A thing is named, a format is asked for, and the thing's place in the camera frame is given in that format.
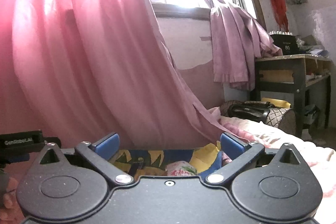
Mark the black handbag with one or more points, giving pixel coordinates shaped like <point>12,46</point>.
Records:
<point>256,111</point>

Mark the pink floral blanket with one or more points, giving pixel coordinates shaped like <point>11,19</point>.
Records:
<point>321,160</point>

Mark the large pink curtain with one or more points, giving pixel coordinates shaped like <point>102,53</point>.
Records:
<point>80,69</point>

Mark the black box on desk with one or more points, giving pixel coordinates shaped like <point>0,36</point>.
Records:
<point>285,42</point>

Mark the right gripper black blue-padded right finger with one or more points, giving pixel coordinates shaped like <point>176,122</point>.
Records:
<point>243,155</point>

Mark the red hanging decoration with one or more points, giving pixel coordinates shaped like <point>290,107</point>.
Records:
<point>279,11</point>

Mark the colourful snack storage box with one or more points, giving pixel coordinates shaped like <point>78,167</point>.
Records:
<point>137,163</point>

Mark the white green snack packet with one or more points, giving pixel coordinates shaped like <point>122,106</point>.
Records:
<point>180,169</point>

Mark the tied purple curtain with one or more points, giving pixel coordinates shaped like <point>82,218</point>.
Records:
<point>237,41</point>

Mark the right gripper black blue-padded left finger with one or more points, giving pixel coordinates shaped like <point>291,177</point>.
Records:
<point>96,156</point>

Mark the dark wooden desk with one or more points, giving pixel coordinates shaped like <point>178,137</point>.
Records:
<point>296,75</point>

